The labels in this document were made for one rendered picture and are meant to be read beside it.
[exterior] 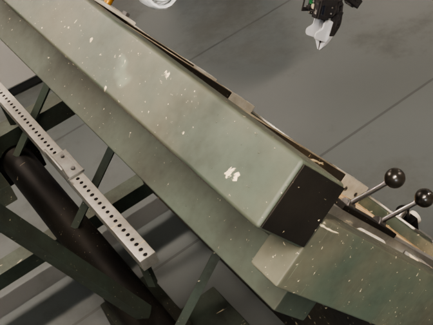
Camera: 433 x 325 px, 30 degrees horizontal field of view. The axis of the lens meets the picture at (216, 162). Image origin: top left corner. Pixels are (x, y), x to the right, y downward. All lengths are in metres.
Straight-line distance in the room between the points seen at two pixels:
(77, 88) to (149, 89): 0.52
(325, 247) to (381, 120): 2.93
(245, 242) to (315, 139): 2.72
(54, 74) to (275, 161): 0.89
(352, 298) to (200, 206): 0.31
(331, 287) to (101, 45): 0.53
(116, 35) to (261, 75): 3.16
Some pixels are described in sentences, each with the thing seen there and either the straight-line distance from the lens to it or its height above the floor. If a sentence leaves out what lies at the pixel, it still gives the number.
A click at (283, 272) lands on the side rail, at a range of 1.06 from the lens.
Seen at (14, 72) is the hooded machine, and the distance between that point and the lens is 4.90.
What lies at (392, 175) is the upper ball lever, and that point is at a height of 1.55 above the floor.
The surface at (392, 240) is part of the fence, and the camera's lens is 1.65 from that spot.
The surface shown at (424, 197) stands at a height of 1.45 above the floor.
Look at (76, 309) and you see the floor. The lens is 3.58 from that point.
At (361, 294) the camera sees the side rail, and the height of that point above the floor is 1.64.
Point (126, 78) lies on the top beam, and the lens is 1.24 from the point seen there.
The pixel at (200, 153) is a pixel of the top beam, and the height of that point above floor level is 1.90.
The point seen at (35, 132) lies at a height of 1.02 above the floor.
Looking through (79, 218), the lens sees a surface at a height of 0.75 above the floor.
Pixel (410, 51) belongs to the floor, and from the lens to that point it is 4.41.
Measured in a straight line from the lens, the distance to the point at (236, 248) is 1.26.
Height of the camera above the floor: 2.59
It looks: 41 degrees down
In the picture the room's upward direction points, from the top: 18 degrees counter-clockwise
